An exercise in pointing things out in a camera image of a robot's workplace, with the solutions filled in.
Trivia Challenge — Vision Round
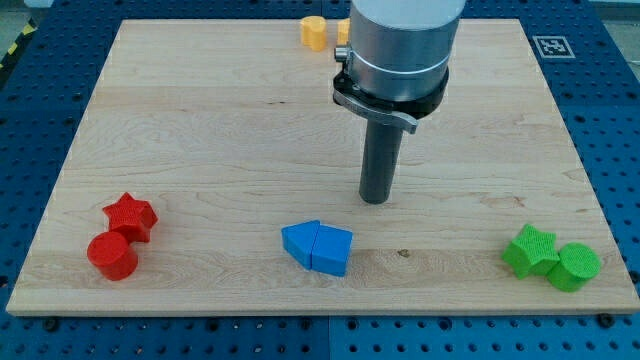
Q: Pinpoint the yellow block behind arm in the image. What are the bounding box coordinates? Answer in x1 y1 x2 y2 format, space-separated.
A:
336 18 350 46

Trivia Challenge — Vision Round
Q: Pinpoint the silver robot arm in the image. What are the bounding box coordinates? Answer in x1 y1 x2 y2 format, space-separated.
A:
333 0 466 134

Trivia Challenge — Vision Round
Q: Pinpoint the blue triangle block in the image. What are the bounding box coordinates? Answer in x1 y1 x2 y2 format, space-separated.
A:
281 220 321 270

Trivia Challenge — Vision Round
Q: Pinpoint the blue cube block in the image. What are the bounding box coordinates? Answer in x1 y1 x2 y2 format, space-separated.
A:
311 225 353 277

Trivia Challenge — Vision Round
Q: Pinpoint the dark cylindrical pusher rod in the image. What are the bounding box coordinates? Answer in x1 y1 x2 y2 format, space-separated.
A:
359 120 403 204

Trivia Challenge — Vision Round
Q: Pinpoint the yellow heart block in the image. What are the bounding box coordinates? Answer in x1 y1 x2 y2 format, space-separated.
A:
299 16 327 52

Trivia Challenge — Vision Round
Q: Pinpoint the red star block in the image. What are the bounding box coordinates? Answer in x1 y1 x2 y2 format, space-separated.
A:
103 192 158 243

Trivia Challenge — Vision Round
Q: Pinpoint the red cylinder block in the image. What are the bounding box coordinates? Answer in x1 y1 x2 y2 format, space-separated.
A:
86 231 138 281

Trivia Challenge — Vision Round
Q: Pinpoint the green star block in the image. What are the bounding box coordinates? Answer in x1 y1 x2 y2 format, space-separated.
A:
501 224 560 279

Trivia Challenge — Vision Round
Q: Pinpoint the white fiducial marker tag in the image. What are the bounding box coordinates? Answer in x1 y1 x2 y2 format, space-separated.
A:
533 35 575 59

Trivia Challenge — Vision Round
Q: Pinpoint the green cylinder block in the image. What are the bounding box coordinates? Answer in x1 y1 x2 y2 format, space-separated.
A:
546 242 601 292

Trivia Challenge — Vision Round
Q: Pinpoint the yellow black hazard tape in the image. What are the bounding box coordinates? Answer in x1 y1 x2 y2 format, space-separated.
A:
1 18 38 71

